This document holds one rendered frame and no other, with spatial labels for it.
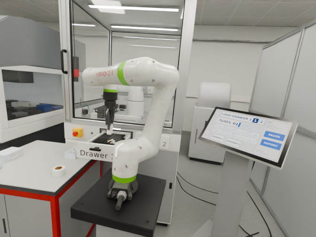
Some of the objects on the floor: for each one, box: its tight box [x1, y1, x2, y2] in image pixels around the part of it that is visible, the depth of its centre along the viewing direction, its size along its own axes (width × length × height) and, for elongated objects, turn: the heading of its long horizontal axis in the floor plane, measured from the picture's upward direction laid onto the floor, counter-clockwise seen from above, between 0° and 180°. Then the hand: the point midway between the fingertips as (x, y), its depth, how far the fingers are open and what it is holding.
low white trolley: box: [0, 140, 102, 237], centre depth 122 cm, size 58×62×76 cm
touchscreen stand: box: [191, 151, 254, 237], centre depth 121 cm, size 50×45×102 cm
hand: (109, 129), depth 113 cm, fingers closed
